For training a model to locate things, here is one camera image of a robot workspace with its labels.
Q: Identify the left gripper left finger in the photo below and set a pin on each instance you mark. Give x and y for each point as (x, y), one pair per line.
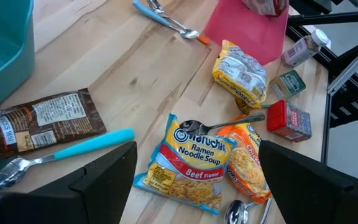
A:
(89, 199)

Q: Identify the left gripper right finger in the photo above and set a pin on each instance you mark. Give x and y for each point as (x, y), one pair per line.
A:
(306, 199)

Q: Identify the orange chicken ramen pack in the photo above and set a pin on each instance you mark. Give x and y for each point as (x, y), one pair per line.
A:
(244, 165)

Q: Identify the red-lidded spice tin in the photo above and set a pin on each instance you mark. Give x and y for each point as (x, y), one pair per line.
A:
(291, 121)

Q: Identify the blue beef ramen pack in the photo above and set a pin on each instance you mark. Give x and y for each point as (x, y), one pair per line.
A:
(191, 161)

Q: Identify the green black pepper tin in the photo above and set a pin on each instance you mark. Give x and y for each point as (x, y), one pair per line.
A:
(287, 84)

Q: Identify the all-metal spoon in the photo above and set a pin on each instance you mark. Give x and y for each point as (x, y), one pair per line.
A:
(191, 127)
(265, 211)

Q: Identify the brown sauce packet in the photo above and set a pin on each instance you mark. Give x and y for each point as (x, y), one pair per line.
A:
(48, 124)

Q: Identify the teal plastic bin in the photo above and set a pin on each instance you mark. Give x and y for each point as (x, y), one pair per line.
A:
(5, 62)

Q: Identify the pink plastic bin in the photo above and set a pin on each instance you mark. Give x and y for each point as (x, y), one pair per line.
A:
(244, 34)

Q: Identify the black aluminium table frame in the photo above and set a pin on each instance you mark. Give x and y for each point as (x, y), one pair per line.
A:
(322, 19)

